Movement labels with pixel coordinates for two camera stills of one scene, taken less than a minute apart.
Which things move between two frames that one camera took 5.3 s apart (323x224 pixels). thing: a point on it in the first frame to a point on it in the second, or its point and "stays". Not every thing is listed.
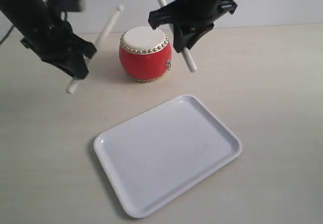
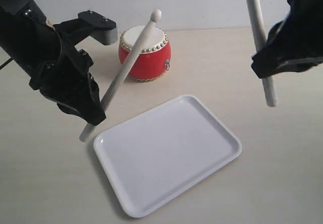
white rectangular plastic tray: x=155 y=157 stays
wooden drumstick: x=104 y=35 to x=124 y=70
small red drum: x=145 y=53 stays
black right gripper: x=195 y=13 to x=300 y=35
